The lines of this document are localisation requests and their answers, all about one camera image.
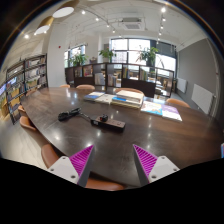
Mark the blue cover book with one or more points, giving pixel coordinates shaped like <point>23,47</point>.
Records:
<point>93,96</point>

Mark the orange chair left far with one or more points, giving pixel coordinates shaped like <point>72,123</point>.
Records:
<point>22,110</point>

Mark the orange chair bottom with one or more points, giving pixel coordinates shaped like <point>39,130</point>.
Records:
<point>103,185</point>

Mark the white wall radiator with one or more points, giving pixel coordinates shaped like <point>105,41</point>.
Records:
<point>202,98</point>

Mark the white magazine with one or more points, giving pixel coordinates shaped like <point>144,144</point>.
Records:
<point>106,99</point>

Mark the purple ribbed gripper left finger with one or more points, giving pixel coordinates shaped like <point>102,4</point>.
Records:
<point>75,168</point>

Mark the low dark shelf divider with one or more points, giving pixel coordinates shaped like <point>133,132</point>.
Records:
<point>150,80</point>

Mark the orange chair left middle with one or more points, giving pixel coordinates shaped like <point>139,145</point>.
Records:
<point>26,123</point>

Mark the ceiling air conditioner vent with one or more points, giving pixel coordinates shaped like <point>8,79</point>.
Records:
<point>132,24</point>

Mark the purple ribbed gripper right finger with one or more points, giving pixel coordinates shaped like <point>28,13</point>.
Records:
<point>151,168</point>

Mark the black power strip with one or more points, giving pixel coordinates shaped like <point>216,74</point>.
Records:
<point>109,124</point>

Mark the potted plant left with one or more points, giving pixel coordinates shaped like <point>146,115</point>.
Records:
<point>78,60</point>

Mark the orange chair far right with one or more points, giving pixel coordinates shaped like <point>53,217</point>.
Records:
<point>177,102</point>

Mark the potted plant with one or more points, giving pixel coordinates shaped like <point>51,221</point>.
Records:
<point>78,60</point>
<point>107,53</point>
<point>148,55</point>

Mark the stack of books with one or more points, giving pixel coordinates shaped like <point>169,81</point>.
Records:
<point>130,98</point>

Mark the black charger plug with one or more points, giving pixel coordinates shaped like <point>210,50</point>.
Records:
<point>104,118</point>

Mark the orange chair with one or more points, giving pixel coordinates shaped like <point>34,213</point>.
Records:
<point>26,123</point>
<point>85,87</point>
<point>177,102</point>
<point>103,185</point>
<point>22,110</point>
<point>128,89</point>
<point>49,155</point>

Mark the orange chair far side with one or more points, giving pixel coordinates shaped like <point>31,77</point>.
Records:
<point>85,87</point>

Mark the orange chair near left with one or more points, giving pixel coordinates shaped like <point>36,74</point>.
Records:
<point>49,155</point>

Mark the tall bookshelf at left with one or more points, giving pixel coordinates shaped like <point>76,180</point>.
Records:
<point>22,77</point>

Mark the potted plant centre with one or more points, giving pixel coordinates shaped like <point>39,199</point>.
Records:
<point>107,53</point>

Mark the purple cover book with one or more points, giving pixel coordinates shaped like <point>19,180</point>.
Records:
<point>170,112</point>

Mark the orange chair far centre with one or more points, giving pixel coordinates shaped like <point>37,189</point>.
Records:
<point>128,89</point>

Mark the colourful picture book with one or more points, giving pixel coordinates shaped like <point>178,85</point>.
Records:
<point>152,108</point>

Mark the potted plant right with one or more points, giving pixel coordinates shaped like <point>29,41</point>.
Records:
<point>148,55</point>

